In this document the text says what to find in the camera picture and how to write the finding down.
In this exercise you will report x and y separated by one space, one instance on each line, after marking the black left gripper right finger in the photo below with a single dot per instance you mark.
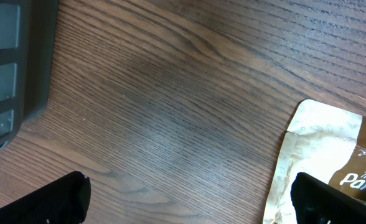
316 202

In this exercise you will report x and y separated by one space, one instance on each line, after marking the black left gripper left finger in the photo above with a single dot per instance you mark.
63 201

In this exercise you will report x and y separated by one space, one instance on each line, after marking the brown snack packet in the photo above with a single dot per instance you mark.
325 142

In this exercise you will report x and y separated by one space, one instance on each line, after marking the grey plastic mesh basket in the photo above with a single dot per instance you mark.
27 33

